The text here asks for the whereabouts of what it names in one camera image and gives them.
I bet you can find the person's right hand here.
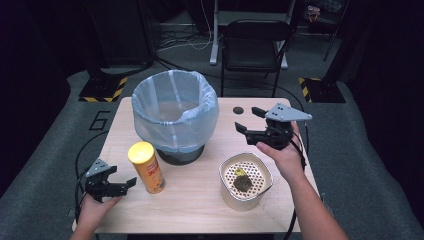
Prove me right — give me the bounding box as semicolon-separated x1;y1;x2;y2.
256;121;307;183

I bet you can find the yellow chip can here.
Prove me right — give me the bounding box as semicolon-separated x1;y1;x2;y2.
127;141;167;195

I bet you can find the person's left hand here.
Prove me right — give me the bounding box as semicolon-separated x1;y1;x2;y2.
77;194;123;230

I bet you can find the trash bin with blue bag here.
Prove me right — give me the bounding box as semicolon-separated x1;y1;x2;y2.
131;69;220;155

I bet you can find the black striped stand base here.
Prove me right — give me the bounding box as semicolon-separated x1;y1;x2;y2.
78;76;129;104
298;77;347;104

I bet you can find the black folding chair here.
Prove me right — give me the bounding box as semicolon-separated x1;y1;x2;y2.
219;18;293;98

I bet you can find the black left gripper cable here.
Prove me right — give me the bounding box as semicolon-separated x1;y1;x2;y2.
74;130;110;231

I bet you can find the pink object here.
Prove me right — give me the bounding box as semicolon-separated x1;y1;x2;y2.
306;4;322;23

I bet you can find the black trash bin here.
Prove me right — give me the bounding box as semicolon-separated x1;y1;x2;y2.
155;144;206;167

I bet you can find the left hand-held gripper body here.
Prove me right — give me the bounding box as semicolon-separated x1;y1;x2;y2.
84;158;118;204

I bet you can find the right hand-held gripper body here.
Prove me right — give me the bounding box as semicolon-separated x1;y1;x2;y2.
255;102;314;151

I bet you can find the white floor cable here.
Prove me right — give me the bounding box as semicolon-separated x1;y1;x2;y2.
156;0;214;53

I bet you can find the beige strainer container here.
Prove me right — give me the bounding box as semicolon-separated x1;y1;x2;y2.
218;152;275;212

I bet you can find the black cabinet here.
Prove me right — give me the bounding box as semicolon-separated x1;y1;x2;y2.
82;0;158;69

